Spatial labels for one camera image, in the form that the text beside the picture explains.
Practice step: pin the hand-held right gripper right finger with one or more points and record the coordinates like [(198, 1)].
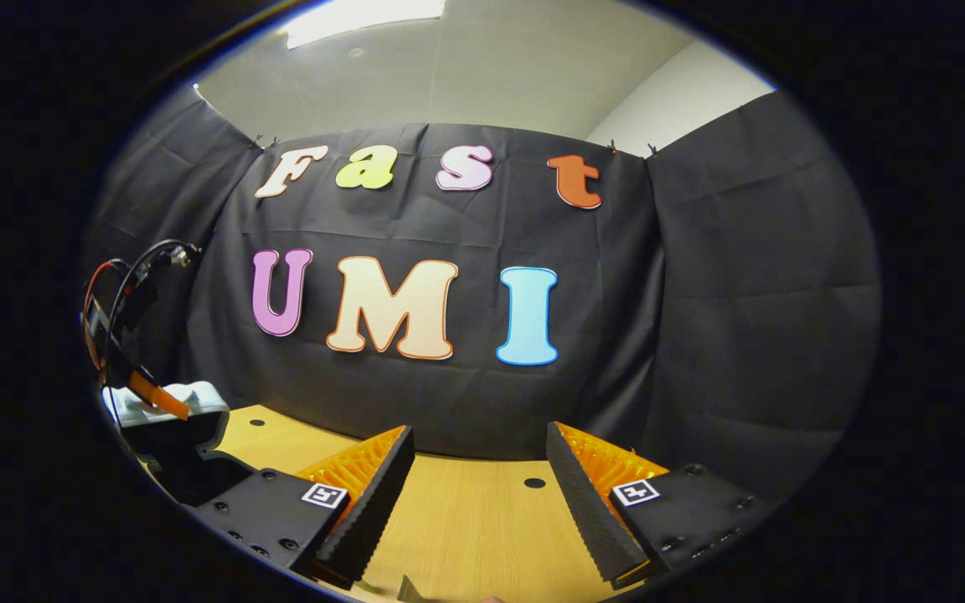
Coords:
[(587, 511)]

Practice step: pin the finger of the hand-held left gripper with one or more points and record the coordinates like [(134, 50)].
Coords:
[(160, 398)]

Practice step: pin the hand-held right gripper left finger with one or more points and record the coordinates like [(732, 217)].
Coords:
[(374, 511)]

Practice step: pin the light blue suitcase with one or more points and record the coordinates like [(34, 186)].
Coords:
[(189, 402)]

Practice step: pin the green skin care sachet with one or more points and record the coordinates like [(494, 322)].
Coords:
[(374, 586), (410, 590)]

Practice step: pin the black backdrop cloth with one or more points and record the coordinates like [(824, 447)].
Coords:
[(742, 293)]

